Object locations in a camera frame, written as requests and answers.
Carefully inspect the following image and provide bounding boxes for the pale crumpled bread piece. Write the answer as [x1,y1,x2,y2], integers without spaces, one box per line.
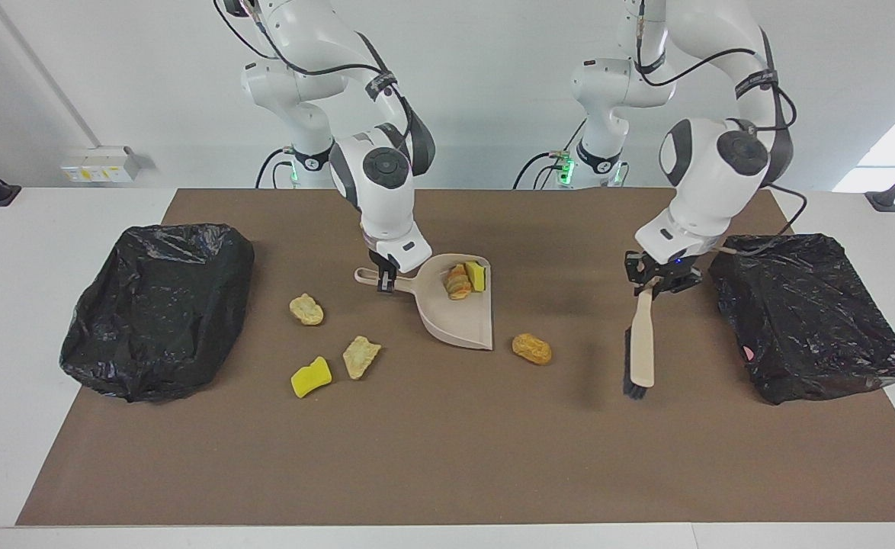
[289,294,325,326]
[342,335,382,380]

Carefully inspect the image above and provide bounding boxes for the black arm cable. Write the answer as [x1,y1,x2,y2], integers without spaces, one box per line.
[217,0,419,176]
[634,0,808,257]

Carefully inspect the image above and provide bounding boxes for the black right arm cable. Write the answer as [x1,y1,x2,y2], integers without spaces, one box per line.
[217,0,419,176]

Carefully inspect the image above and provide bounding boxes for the white wall outlet box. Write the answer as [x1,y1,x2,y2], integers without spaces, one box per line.
[61,146,141,184]

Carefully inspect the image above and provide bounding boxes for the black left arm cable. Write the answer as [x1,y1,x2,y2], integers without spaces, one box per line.
[634,0,808,257]

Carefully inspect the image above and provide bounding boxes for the striped toy croissant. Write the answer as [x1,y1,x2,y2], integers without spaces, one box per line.
[444,263,473,301]

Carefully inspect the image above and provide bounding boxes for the beige plastic dustpan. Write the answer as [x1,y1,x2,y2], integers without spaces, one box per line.
[354,253,494,352]

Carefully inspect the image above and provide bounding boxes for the beige hand brush black bristles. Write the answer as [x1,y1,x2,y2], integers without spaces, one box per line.
[623,278,659,400]

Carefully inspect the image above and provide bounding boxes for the black bag-lined trash bin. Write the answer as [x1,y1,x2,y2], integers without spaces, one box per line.
[59,223,255,403]

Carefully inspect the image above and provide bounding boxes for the brown toy bread roll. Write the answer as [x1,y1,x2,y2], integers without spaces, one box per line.
[512,333,553,366]

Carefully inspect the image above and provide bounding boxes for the black bag-lined bin pink patch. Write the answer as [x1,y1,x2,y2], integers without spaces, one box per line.
[708,233,895,406]

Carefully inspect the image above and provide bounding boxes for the brown table mat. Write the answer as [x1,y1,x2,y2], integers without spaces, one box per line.
[15,188,895,527]

